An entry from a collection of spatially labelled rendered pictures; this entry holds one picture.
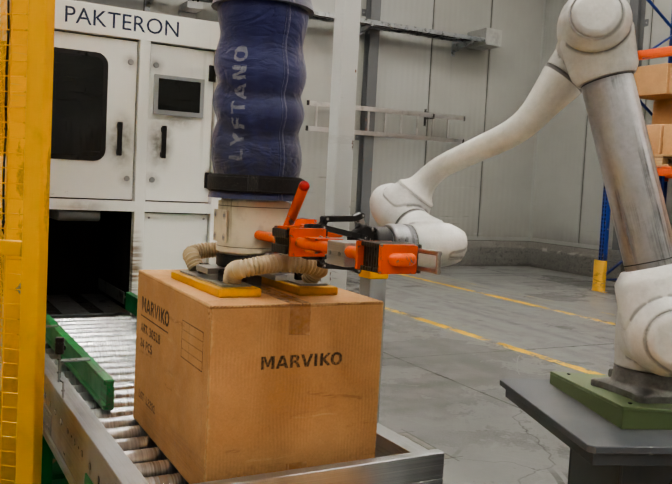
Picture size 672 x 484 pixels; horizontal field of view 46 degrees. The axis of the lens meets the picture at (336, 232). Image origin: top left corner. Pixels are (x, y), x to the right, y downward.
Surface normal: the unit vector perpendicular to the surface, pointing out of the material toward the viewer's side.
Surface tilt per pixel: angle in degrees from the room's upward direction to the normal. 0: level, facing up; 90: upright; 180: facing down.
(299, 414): 90
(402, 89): 90
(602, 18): 81
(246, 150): 74
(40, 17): 90
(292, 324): 90
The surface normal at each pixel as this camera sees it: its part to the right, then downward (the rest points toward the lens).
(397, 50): 0.46, 0.07
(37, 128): -0.16, 0.05
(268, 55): 0.27, -0.17
